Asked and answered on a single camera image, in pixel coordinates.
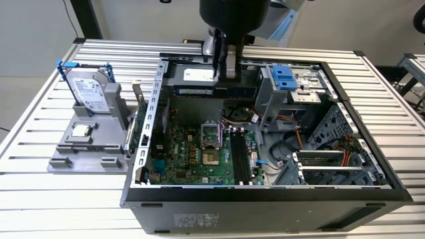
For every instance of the black upright post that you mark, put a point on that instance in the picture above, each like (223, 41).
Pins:
(88, 20)

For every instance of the RAM stick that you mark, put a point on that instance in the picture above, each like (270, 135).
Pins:
(195, 91)
(89, 149)

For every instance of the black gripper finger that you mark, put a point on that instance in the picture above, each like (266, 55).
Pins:
(234, 62)
(219, 62)

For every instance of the silver disk bay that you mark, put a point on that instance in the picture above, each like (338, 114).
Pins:
(331, 168)

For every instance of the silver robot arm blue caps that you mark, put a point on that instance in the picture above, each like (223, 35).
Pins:
(285, 22)

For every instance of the black RAM slot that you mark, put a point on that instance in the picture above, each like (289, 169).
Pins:
(238, 159)
(242, 159)
(234, 159)

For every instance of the silver CPU chip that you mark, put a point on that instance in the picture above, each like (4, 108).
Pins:
(80, 131)

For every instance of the grey power supply unit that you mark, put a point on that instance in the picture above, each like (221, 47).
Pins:
(195, 109)

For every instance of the CPU socket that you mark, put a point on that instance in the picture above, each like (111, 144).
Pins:
(210, 158)

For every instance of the metal slat side table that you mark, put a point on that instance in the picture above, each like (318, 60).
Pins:
(413, 64)

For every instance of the green motherboard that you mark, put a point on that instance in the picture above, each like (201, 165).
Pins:
(178, 161)

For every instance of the hard disk in blue carrier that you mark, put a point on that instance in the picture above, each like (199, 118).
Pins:
(88, 92)

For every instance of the black open PC case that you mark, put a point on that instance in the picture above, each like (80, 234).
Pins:
(231, 214)

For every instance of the green graphics card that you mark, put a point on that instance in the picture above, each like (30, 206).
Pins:
(141, 109)

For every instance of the grey parts rack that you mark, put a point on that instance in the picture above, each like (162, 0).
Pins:
(98, 134)

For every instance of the yellow black plug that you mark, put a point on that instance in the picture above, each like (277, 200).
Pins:
(185, 41)

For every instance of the black case fan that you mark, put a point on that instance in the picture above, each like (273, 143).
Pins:
(162, 129)

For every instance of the blue board connector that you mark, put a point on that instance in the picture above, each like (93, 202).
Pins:
(158, 166)

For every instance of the blue drive bay latch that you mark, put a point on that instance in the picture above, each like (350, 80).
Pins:
(283, 79)

